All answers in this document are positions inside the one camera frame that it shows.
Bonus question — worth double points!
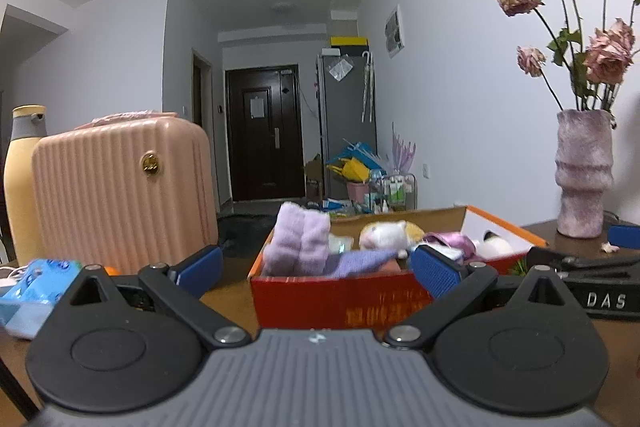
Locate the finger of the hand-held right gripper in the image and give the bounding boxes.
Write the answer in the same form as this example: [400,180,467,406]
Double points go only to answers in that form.
[526,247,640,280]
[607,224,640,251]

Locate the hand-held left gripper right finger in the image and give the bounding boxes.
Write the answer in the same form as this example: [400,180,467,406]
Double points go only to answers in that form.
[384,244,591,350]

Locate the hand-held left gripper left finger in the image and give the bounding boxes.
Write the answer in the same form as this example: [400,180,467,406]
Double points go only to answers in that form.
[52,245,252,350]

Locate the orange cardboard box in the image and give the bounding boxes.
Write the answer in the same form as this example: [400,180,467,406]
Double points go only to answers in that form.
[248,205,548,332]

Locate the lilac fluffy towel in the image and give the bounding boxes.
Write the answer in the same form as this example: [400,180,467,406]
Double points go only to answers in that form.
[262,202,332,278]

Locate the shiny pink pouch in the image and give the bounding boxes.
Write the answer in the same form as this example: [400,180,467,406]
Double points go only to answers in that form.
[424,232,478,260]

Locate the black bag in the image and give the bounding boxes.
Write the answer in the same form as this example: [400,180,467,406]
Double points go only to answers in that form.
[217,213,281,258]

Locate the white and black plush toy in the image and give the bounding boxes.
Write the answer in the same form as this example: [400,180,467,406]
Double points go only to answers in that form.
[472,231,516,260]

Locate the white and yellow plush toy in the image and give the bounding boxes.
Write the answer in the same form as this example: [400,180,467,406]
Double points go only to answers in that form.
[359,220,426,258]

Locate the mottled pink vase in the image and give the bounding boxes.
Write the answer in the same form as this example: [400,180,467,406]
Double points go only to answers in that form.
[554,109,615,239]

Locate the purple knit cloth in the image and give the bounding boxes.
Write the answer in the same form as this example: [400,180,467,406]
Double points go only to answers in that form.
[320,249,401,280]

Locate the metal rolling cart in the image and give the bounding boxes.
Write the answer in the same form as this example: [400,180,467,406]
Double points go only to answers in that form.
[367,173,417,214]

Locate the pink ribbed suitcase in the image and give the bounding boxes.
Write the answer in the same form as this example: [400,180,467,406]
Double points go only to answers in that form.
[31,111,219,278]

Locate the pink bin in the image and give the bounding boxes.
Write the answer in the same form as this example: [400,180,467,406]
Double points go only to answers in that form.
[346,181,371,204]

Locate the dark brown entrance door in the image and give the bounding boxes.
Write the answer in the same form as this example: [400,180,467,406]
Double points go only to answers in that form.
[225,65,306,202]

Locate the yellow bag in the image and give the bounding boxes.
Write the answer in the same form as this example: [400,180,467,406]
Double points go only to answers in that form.
[327,158,371,182]

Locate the blue bag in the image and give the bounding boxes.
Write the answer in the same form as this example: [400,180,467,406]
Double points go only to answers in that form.
[340,139,388,172]

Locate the brown cardboard carton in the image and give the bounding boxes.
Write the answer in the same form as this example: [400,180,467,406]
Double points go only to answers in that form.
[304,154,323,202]

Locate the light blue tissue pack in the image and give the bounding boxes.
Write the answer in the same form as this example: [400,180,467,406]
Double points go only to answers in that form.
[0,258,83,339]

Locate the grey refrigerator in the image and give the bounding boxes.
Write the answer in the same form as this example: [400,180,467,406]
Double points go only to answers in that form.
[316,52,378,200]

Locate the bunch of dried pink roses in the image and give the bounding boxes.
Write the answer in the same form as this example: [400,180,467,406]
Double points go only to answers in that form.
[496,0,640,112]

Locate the yellow bottle with grey collar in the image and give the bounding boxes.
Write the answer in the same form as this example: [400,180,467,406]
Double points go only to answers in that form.
[4,105,48,268]

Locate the white folded umbrella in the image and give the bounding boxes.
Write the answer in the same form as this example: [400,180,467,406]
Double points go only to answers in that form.
[361,51,376,124]

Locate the black tripod leg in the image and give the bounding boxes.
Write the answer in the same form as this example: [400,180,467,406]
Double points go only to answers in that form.
[0,347,41,420]

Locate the clear plastic bag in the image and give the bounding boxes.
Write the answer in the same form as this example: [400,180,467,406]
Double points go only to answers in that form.
[327,57,353,82]

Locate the yellow and black box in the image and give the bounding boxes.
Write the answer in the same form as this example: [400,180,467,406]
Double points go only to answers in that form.
[330,36,370,55]

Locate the purple feather wall decoration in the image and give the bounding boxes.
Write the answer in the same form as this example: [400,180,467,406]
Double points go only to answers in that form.
[391,123,417,175]

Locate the brown interior door frame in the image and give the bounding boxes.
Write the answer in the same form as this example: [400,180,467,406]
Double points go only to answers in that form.
[192,48,221,212]

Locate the white cable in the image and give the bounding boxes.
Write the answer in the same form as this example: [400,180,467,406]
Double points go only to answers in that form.
[0,264,28,288]

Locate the white wall electrical panel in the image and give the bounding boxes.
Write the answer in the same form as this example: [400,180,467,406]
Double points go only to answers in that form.
[386,5,405,58]

